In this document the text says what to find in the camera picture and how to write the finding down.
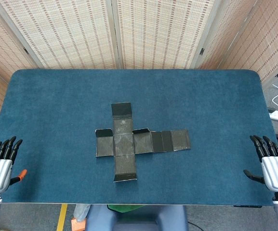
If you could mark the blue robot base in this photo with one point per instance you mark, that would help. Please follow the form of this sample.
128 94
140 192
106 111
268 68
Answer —
136 219

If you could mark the black foldable cardboard box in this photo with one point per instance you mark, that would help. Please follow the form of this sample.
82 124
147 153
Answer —
124 144

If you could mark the green cloth item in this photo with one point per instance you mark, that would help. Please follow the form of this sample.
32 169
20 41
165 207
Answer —
124 208

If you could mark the black desk control panel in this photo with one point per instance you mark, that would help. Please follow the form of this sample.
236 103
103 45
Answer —
247 206

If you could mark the orange block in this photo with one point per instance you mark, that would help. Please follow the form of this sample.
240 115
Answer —
77 225

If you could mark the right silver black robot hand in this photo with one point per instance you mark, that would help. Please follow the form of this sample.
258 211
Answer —
276 173

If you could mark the blue felt table mat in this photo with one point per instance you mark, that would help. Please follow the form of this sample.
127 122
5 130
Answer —
201 108

